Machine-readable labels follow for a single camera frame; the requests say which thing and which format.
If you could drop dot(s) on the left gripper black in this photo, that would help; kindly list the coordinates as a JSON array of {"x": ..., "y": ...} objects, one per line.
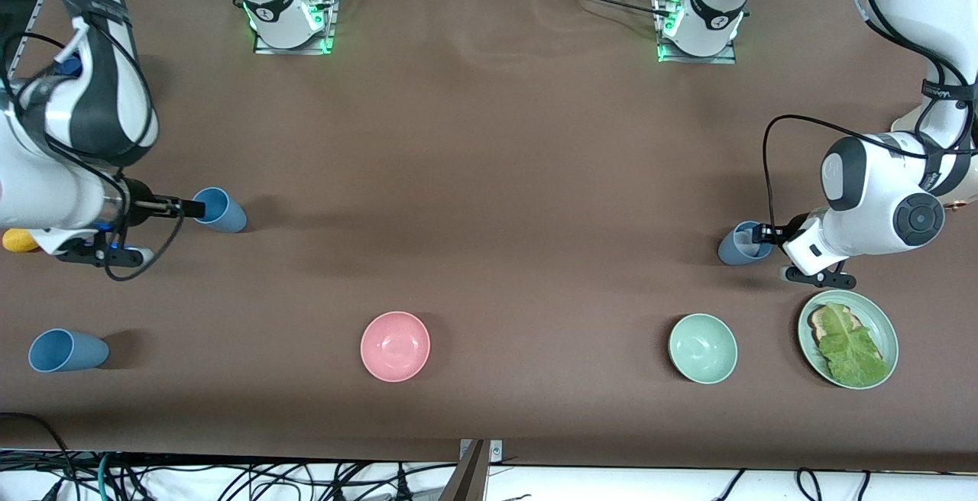
[{"x": 792, "y": 225}]

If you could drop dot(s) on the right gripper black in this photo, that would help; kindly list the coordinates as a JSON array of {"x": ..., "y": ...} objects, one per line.
[{"x": 138, "y": 204}]

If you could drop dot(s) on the blue plastic cup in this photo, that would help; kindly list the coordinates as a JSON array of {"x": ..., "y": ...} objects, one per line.
[
  {"x": 229, "y": 214},
  {"x": 733, "y": 249},
  {"x": 69, "y": 350}
]

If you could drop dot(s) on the toast bread slice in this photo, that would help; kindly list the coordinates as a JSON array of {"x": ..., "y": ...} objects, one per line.
[{"x": 817, "y": 325}]

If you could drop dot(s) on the pale green bowl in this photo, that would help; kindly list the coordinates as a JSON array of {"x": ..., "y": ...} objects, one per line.
[{"x": 703, "y": 348}]

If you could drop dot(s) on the green lettuce leaf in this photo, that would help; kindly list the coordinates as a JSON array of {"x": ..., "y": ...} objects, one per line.
[{"x": 852, "y": 348}]

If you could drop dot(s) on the pale green plate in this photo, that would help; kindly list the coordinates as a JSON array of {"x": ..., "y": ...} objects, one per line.
[{"x": 886, "y": 325}]

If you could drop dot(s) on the yellow lemon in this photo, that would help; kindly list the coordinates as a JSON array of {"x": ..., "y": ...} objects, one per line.
[{"x": 17, "y": 241}]

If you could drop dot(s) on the glass lid blue knob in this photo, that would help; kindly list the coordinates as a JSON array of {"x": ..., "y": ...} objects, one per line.
[{"x": 69, "y": 67}]

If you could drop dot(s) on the pink bowl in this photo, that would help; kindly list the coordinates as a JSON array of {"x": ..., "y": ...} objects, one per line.
[{"x": 395, "y": 346}]

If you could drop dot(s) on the grey metal bar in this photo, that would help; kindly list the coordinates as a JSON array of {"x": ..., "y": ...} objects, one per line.
[{"x": 467, "y": 482}]

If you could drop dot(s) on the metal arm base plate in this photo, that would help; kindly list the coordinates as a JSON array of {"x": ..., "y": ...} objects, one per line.
[
  {"x": 722, "y": 58},
  {"x": 263, "y": 46}
]

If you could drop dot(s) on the aluminium table edge rail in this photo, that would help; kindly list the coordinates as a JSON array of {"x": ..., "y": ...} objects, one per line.
[{"x": 32, "y": 27}]

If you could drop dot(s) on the small metal bracket plate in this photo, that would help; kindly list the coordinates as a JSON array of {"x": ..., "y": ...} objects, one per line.
[{"x": 495, "y": 451}]

